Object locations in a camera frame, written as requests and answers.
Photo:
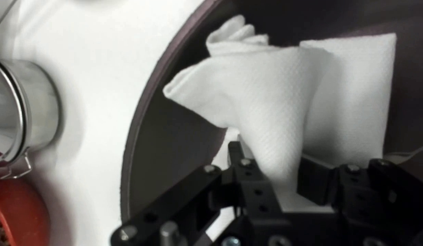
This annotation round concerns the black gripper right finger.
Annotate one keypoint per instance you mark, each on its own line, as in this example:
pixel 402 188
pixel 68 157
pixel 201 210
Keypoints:
pixel 321 182

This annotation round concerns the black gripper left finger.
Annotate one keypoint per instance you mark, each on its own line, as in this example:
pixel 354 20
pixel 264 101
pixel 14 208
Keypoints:
pixel 254 191

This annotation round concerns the white kitchen towel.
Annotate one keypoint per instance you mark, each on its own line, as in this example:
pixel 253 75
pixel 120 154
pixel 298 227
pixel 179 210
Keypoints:
pixel 275 100

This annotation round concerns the black frying pan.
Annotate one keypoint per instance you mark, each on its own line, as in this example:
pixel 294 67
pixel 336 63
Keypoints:
pixel 165 154

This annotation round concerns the steel rimmed container with clasp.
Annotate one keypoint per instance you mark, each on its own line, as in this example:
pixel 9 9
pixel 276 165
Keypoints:
pixel 34 109

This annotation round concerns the red bowl with beans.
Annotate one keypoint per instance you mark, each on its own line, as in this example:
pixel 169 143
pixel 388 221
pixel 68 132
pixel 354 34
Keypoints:
pixel 20 213

